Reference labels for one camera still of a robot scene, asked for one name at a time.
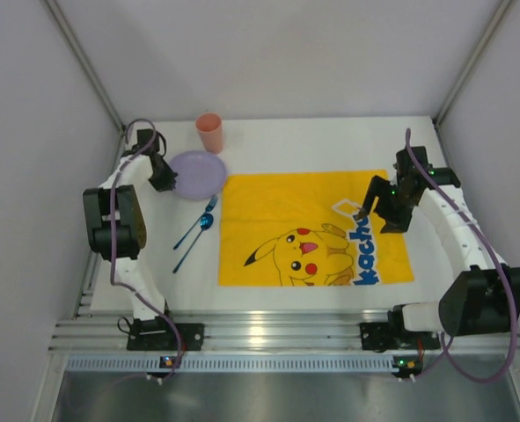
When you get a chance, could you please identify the pink plastic cup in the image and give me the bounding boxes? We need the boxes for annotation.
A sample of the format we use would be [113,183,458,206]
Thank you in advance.
[195,113,223,154]

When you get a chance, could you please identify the blue metal fork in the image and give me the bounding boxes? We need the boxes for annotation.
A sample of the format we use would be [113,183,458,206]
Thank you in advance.
[173,194,218,250]

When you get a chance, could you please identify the blue metal spoon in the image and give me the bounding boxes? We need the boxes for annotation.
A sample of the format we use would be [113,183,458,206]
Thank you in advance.
[172,212,215,273]

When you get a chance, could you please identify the perforated cable duct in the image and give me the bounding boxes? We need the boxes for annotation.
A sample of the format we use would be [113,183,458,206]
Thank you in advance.
[65,355,423,374]

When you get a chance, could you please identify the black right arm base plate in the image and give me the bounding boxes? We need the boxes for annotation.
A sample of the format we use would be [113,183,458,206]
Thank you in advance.
[359,322,440,353]

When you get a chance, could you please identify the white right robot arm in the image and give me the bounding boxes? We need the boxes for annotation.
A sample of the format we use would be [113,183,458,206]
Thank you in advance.
[355,146,520,337]

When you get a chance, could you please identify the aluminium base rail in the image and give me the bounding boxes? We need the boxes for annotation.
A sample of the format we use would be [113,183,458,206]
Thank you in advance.
[50,309,520,353]

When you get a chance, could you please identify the yellow Pikachu placemat cloth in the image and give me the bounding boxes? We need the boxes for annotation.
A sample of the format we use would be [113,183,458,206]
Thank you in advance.
[218,169,414,287]

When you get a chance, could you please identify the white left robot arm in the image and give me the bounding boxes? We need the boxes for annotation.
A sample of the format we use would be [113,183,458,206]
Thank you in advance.
[83,127,178,322]

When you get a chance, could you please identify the purple plastic plate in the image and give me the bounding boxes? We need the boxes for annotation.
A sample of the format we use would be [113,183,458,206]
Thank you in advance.
[169,150,228,200]

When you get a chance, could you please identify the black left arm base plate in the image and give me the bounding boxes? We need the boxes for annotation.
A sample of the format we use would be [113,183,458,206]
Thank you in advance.
[127,317,205,352]

